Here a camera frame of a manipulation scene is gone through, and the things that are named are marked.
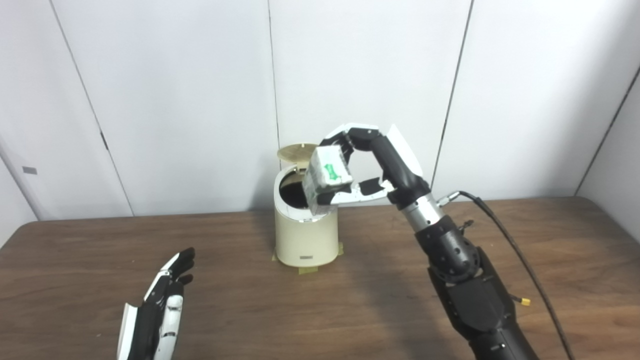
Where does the cream-colored round bin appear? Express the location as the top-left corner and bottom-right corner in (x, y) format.
(274, 143), (342, 268)

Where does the white green milk carton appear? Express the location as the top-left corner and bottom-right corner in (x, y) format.
(302, 145), (355, 216)

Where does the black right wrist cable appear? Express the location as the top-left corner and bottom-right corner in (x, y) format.
(437, 190), (576, 360)

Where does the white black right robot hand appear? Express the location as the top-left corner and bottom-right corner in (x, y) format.
(315, 123), (432, 208)

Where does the cream round bin lid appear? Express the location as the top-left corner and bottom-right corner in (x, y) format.
(277, 143), (319, 173)

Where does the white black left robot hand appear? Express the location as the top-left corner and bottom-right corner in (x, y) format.
(116, 247), (197, 360)

